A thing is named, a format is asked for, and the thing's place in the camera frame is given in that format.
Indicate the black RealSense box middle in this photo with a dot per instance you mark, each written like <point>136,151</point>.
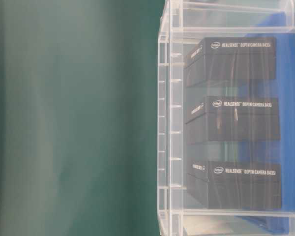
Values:
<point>229,118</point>

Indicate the black realsense box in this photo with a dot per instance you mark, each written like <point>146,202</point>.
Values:
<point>229,118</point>
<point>235,185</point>
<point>230,61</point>

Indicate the black RealSense box top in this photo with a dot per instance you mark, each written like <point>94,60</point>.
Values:
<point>230,61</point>

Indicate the black RealSense box bottom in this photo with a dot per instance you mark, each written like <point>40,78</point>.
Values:
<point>235,185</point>

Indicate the clear plastic storage box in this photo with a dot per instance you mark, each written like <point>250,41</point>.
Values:
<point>179,25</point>

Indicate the green table cloth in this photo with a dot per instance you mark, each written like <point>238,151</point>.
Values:
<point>78,117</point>

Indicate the blue foam liner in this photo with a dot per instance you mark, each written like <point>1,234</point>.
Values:
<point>200,221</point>

